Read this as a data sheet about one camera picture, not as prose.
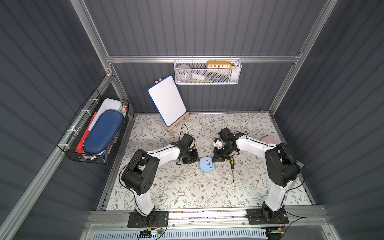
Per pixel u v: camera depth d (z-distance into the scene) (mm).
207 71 906
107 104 770
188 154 789
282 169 495
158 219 737
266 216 656
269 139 1037
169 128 1020
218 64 868
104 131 678
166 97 914
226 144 750
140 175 483
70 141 608
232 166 911
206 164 889
